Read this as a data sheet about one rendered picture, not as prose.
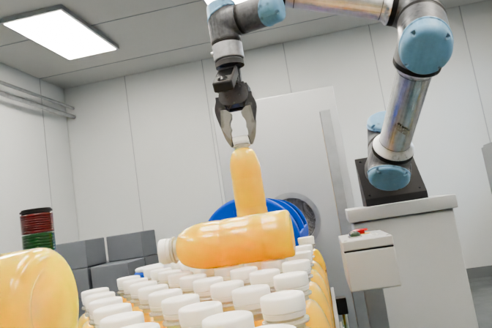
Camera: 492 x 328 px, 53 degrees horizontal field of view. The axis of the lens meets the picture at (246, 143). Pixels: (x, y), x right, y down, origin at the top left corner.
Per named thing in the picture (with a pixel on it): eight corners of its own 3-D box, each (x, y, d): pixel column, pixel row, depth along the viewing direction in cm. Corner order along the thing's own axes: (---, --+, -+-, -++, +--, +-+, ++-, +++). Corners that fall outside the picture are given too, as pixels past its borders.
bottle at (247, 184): (274, 220, 112) (261, 140, 115) (246, 225, 109) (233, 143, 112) (260, 222, 118) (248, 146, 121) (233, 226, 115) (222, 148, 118)
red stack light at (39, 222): (61, 230, 103) (58, 211, 103) (44, 231, 96) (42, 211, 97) (32, 234, 104) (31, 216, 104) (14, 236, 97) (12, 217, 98)
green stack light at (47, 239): (63, 254, 102) (61, 230, 103) (46, 258, 96) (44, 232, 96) (34, 258, 103) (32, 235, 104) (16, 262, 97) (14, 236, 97)
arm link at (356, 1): (448, -18, 124) (257, -43, 128) (453, 2, 116) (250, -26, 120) (433, 23, 132) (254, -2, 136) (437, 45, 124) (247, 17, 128)
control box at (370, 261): (388, 271, 116) (379, 228, 117) (402, 285, 96) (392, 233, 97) (345, 277, 117) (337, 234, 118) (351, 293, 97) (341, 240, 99)
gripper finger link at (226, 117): (236, 149, 122) (237, 113, 123) (232, 146, 116) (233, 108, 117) (224, 149, 122) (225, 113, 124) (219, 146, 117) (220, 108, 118)
